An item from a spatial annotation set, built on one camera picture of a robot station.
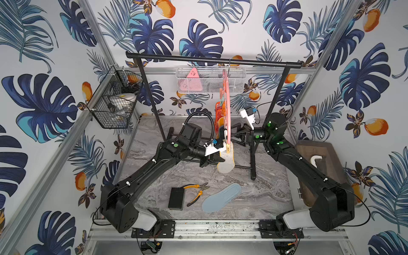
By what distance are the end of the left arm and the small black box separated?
28cm

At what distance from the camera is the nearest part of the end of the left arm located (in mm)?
605

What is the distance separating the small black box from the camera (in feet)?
2.62
